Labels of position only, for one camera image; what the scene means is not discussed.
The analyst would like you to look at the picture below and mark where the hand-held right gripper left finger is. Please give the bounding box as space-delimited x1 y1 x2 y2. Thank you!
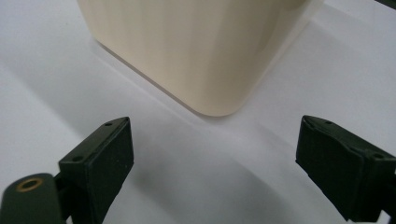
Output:
58 116 135 224

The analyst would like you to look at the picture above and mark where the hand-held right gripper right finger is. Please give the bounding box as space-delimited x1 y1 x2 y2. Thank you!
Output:
295 115 396 224

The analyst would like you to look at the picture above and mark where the cream plastic bin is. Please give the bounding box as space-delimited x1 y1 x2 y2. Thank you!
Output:
76 0 312 118

